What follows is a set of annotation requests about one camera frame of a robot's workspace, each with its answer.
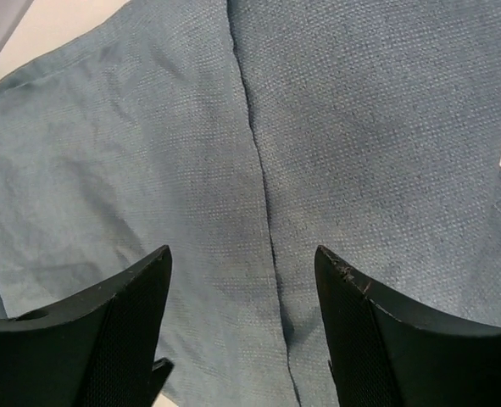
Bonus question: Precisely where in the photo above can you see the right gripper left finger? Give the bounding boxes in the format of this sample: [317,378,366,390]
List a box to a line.
[0,246,174,407]

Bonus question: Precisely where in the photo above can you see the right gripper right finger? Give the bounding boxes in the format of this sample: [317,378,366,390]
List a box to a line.
[315,246,501,407]

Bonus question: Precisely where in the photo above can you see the blue pillow cover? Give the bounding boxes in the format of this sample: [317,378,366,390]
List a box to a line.
[0,1,501,406]

